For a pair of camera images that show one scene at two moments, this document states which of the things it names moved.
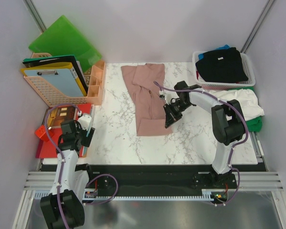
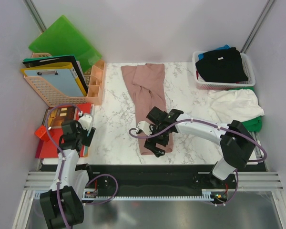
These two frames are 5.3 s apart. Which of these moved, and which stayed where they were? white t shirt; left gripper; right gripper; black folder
Moved: right gripper
Stayed: left gripper; black folder; white t shirt
